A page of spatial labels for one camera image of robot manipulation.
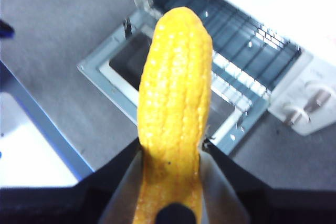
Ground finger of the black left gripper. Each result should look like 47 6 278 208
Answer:
0 19 15 39

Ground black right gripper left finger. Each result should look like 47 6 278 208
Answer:
0 137 145 224

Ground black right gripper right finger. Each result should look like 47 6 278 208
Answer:
198 137 336 224

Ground glass oven door with handle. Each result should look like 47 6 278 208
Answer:
77 8 271 155

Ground yellow corn cob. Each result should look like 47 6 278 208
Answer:
132 7 214 224

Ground cream oven temperature knob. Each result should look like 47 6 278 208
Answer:
301 81 333 115

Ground white blue-edged robot cart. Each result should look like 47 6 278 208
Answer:
0 60 95 188

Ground metal wire oven rack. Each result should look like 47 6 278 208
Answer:
209 23 287 105

